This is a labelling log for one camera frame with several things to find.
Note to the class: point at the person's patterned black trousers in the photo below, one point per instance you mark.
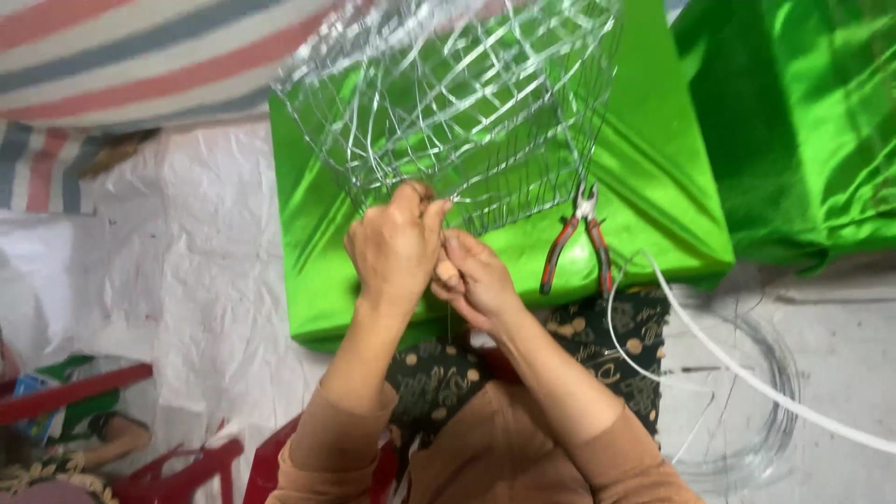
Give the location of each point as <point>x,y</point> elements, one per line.
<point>616,343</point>

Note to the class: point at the person's right fingers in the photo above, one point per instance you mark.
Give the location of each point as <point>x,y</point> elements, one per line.
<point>451,260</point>

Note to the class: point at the person's left hand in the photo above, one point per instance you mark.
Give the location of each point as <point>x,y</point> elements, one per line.
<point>393,252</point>

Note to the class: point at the striped tarpaulin sheet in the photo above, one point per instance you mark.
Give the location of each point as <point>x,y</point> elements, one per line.
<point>126,63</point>

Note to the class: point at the white plastic strip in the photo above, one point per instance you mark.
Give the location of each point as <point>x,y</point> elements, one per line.
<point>735,364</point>

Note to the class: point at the green foil sheet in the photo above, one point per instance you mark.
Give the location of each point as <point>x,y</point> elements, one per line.
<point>798,126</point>

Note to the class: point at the red plastic chair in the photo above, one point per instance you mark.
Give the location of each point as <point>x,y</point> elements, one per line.
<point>63,396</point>

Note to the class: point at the person's right hand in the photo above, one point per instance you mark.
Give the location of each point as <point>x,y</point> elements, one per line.
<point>479,281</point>

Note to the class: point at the green foil wrapped box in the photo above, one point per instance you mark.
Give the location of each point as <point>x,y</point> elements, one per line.
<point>630,196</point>

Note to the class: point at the white crinkled plastic sheet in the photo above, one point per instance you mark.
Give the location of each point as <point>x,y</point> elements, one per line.
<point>189,280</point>

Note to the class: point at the person's left fingers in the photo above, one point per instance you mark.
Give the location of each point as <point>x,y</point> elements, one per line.
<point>424,201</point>

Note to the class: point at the red plastic stool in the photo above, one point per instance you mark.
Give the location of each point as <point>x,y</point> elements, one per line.
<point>175,476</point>

